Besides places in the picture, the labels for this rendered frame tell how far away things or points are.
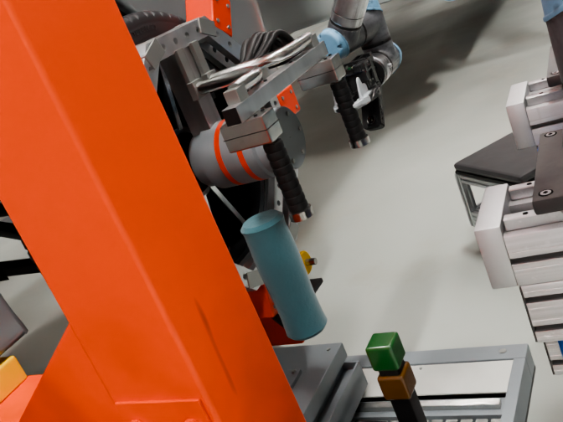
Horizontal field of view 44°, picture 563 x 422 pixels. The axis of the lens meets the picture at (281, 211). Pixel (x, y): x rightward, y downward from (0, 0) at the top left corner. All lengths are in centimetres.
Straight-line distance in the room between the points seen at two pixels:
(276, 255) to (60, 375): 49
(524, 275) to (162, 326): 46
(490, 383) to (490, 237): 93
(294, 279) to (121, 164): 64
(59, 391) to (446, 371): 112
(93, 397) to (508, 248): 58
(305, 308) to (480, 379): 61
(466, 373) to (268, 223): 77
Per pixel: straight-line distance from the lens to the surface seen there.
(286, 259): 135
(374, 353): 98
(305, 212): 123
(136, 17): 150
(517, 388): 179
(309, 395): 174
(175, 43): 143
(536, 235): 92
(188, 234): 87
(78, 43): 81
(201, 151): 143
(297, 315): 140
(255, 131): 119
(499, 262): 95
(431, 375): 191
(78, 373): 101
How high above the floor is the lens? 117
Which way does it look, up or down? 18 degrees down
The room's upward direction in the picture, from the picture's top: 23 degrees counter-clockwise
